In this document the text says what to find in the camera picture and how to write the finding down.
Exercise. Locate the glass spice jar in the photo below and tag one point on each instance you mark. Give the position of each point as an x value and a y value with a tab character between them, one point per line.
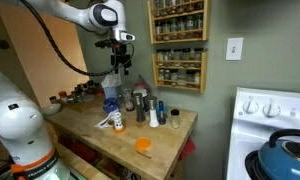
168	56
177	56
161	75
173	25
186	56
160	57
198	21
190	22
181	24
173	76
159	28
166	27
197	78
198	55

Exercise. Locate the white light switch plate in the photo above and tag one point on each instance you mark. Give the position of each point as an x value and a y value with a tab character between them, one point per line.
234	48

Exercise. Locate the white crumpled plastic bag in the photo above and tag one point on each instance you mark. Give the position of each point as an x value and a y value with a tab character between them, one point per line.
111	80

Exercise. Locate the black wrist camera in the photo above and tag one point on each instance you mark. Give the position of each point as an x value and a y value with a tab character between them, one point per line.
103	43

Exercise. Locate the white jar red lid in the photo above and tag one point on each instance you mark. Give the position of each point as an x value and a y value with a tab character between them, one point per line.
140	90

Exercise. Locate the spice jar orange lid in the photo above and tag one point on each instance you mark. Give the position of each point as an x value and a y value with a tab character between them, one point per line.
62	96

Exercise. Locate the wooden spice rack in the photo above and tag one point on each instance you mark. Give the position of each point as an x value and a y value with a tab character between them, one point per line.
203	71
205	20

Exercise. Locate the red cloth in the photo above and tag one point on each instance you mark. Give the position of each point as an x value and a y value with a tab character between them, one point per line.
188	148

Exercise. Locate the white stove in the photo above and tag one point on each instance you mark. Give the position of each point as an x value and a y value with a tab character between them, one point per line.
253	133

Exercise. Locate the blue bottle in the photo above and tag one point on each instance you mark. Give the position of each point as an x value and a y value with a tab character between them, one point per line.
161	113

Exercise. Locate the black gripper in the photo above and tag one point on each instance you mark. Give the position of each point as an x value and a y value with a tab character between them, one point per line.
120	55

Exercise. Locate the dark pepper grinder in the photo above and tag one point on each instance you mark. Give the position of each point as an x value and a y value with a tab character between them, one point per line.
139	107

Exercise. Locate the black stove burner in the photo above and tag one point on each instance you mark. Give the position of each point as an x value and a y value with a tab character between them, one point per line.
251	165

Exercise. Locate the wooden butcher block table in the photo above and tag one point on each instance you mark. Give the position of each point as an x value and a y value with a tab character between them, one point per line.
150	140

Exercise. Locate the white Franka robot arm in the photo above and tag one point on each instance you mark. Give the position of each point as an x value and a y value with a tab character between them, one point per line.
20	123

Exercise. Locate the orange plastic lid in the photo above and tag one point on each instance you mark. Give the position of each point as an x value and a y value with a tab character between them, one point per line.
142	144

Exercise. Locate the black round wall fixture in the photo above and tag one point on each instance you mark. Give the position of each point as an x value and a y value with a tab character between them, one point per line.
3	44

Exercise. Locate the white salt grinder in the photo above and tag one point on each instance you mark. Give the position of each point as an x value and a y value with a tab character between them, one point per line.
153	113

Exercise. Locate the translucent blue tupperware container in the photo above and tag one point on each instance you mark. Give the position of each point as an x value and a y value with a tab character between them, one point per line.
111	92

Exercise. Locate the orange lid under bottle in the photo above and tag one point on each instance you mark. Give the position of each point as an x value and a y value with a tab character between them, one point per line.
119	129

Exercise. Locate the white stove knob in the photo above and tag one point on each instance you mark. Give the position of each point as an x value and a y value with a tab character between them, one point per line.
271	109
250	106

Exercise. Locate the blue round container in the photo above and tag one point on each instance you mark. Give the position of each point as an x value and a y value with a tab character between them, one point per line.
110	105

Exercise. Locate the white bowl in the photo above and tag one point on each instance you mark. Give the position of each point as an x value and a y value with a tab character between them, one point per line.
51	109

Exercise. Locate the tall clear glass jar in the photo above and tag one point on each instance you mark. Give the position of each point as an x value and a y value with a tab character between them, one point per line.
127	96

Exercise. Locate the small jar black lid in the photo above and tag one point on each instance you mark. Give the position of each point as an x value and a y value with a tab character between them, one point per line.
175	119

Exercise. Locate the small dark spice jar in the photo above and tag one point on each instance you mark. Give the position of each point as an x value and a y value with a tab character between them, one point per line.
53	99

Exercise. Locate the small white bottle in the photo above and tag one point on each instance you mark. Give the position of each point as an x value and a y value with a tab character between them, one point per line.
118	120

